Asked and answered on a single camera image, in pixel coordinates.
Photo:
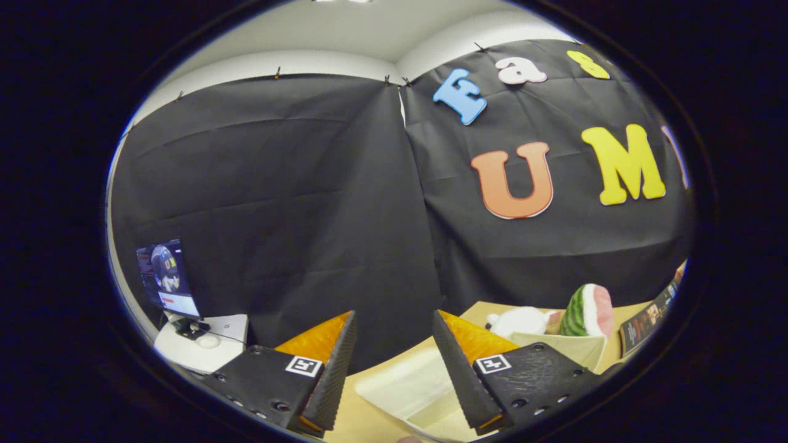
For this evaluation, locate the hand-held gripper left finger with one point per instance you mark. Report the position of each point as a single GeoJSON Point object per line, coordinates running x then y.
{"type": "Point", "coordinates": [335, 375]}

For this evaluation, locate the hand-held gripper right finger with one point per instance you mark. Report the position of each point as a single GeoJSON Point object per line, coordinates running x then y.
{"type": "Point", "coordinates": [462, 375]}

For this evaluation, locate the white storage box grey lid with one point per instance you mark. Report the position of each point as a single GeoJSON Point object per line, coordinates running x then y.
{"type": "Point", "coordinates": [406, 384]}

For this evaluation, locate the white plush toy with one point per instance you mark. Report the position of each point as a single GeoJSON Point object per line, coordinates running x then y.
{"type": "Point", "coordinates": [520, 321]}

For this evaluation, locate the watermelon slice plush toy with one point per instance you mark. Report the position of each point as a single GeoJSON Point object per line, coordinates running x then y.
{"type": "Point", "coordinates": [585, 311]}

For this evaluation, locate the white side table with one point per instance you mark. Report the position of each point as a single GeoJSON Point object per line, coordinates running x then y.
{"type": "Point", "coordinates": [184, 354]}

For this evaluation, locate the small black desk device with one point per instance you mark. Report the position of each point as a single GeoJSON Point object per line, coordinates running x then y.
{"type": "Point", "coordinates": [188, 327]}

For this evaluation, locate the black cover book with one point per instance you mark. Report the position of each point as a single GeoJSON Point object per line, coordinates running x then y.
{"type": "Point", "coordinates": [646, 320]}

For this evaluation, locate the computer monitor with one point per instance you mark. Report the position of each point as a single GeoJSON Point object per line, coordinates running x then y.
{"type": "Point", "coordinates": [169, 277]}

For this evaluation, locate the black backdrop cloth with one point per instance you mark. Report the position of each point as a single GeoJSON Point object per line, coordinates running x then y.
{"type": "Point", "coordinates": [277, 184]}

